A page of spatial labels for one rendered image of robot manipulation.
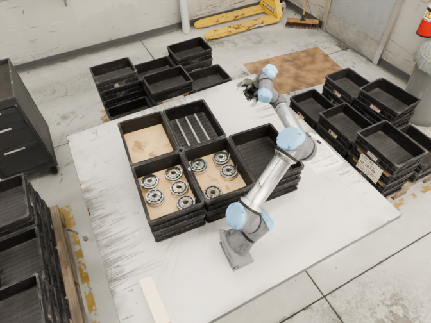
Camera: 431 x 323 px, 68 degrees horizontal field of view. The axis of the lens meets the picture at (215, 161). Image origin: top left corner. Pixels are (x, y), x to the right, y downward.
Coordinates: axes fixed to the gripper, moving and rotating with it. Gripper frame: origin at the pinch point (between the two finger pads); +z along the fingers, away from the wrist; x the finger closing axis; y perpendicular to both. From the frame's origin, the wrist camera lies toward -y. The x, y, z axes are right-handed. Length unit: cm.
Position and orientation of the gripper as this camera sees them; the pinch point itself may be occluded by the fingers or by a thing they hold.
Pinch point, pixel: (245, 97)
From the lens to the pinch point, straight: 203.5
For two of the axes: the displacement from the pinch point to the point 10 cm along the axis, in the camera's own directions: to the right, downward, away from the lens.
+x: 7.2, 7.0, 0.6
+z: -3.4, 2.8, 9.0
